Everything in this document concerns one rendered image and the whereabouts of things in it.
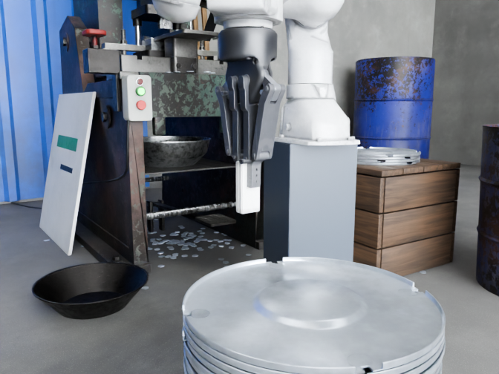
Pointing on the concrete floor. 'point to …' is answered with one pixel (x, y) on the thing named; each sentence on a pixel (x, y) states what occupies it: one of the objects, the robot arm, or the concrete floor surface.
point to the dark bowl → (90, 289)
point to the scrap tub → (488, 211)
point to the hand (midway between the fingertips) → (247, 186)
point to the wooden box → (405, 215)
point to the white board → (67, 168)
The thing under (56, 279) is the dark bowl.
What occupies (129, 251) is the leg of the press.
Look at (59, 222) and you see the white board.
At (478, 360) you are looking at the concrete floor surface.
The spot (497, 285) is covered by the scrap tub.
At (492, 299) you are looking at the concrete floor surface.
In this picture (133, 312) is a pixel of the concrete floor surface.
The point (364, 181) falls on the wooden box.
